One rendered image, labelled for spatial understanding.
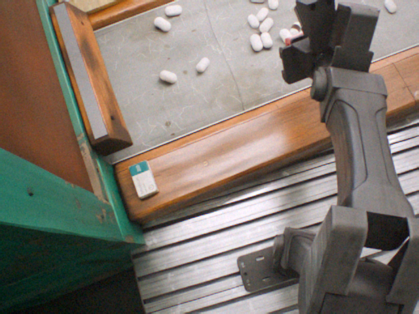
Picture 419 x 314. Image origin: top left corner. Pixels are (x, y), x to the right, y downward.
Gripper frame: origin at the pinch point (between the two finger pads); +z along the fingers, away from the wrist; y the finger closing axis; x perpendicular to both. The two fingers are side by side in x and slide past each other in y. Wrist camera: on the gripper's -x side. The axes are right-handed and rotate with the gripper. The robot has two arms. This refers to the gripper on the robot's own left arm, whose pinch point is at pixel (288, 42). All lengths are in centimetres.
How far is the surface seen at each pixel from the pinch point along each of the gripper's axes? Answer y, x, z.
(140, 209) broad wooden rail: 36.4, 15.5, -10.3
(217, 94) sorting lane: 15.0, 6.8, 3.9
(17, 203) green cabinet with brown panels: 39, -12, -37
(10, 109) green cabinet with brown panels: 40.5, -14.5, -24.2
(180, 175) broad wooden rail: 27.5, 13.4, -7.9
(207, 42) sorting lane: 12.3, -0.9, 13.0
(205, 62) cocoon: 14.8, 1.1, 7.9
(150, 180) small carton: 32.7, 11.4, -8.7
